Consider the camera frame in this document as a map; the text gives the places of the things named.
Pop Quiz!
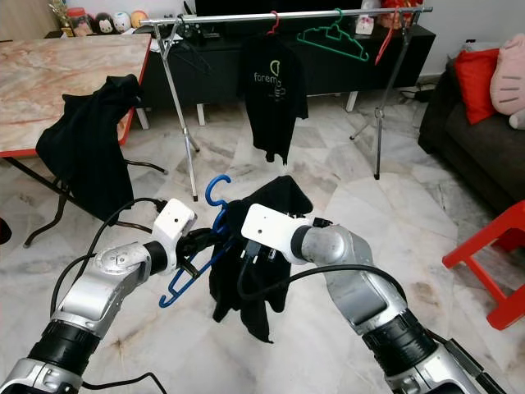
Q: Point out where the red cushion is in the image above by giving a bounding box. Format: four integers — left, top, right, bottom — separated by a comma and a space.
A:
454, 48, 501, 126

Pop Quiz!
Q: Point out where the small white bottle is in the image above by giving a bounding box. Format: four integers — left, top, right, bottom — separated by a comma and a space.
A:
354, 12, 377, 35

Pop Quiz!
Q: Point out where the green plastic hanger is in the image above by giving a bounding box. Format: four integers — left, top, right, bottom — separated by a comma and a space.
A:
295, 8, 372, 62

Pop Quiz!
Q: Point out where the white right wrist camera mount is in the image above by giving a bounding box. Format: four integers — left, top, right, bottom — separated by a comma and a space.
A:
242, 203, 314, 265

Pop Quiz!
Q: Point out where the red gold lucky figurine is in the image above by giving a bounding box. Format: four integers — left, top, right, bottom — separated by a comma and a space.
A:
377, 0, 426, 30

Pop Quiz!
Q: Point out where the marble pattern folding table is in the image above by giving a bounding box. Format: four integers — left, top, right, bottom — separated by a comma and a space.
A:
0, 33, 171, 249

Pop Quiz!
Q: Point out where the dark grey fabric sofa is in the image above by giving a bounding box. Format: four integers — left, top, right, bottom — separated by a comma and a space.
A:
418, 37, 525, 216

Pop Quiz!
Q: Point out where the black shirt with red trim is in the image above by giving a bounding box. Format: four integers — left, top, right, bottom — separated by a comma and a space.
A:
35, 74, 142, 224

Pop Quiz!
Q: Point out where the black flat screen television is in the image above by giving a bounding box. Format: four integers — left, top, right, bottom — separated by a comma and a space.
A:
193, 0, 362, 17

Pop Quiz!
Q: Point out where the gold blue trophy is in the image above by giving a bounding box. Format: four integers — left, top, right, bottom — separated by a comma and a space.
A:
48, 0, 68, 32

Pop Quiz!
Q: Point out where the blue plastic hanger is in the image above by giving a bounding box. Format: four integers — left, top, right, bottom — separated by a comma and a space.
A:
158, 174, 235, 309

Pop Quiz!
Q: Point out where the pink cat face cushion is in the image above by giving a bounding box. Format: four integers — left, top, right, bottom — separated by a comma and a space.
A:
489, 33, 525, 131

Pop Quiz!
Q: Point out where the light wooden cabinet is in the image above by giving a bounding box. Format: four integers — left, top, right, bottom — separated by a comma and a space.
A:
0, 0, 54, 44

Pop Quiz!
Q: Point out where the silver metal clothes rack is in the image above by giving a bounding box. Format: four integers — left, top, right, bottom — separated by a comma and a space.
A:
136, 7, 436, 204

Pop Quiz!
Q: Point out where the black button shirt white label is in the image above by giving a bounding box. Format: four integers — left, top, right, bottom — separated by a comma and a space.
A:
208, 175, 314, 344

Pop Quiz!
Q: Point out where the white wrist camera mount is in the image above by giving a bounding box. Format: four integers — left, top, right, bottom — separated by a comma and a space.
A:
242, 203, 314, 265
154, 198, 198, 245

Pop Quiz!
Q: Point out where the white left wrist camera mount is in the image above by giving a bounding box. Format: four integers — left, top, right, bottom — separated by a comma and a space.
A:
154, 198, 198, 245

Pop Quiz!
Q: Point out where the black shirt with green logo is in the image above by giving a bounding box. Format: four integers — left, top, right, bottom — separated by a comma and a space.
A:
236, 34, 310, 165

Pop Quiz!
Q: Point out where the white plush ball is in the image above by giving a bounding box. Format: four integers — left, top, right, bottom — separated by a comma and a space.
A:
111, 11, 130, 34

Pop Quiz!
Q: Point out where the red plastic stool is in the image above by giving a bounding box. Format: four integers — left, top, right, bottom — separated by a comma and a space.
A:
443, 199, 525, 331

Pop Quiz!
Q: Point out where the red plastic hanger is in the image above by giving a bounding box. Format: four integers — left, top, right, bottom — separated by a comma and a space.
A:
373, 8, 403, 66
264, 11, 281, 38

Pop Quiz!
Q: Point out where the red lid glass jar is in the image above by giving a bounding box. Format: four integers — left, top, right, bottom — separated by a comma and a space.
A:
67, 8, 91, 38

